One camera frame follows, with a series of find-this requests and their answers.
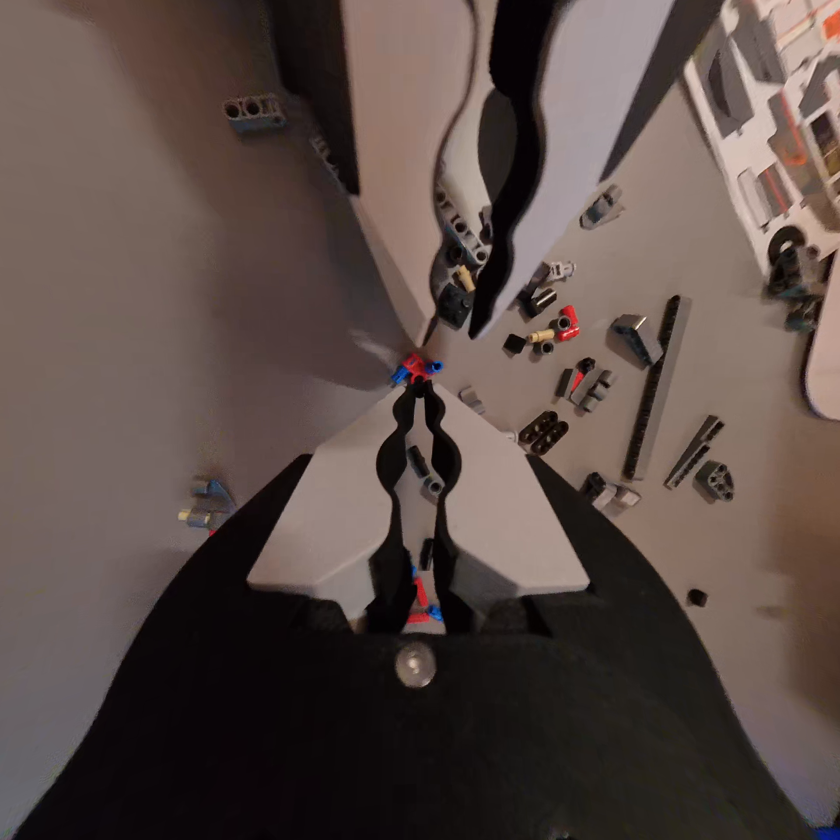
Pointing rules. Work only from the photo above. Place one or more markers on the pile of loose lego pieces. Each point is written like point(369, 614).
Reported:
point(543, 432)

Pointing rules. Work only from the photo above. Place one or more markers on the dark grey lego liftarm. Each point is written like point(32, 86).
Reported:
point(694, 453)

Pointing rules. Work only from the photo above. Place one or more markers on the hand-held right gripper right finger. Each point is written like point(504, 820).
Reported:
point(512, 518)

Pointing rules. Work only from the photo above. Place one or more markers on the white book stand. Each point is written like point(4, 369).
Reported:
point(827, 354)

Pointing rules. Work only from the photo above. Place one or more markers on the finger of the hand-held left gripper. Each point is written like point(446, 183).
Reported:
point(394, 98)
point(590, 79)

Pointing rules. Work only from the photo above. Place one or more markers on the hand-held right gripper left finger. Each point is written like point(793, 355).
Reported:
point(321, 518)

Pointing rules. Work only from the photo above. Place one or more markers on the dark grey lego piece red pin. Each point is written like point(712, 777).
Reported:
point(207, 506)

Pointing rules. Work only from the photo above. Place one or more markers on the dark grey lego connector assembly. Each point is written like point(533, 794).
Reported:
point(794, 282)

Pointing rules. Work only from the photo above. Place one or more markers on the long dark grey lego beam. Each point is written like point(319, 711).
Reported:
point(656, 387)

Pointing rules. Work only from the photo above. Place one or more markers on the dark grey lego wedge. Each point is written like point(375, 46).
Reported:
point(635, 338)

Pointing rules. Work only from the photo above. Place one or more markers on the dark grey triangular lego plate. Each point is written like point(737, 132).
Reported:
point(714, 482)

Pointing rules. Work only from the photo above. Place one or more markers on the sticker sheet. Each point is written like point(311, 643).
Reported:
point(754, 98)

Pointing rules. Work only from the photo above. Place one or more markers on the light grey short lego beam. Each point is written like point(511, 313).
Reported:
point(325, 156)
point(256, 111)

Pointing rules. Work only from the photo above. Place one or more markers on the red lego connector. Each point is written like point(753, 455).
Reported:
point(413, 367)

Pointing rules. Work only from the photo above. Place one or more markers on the dark grey lego block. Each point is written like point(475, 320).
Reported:
point(610, 493)

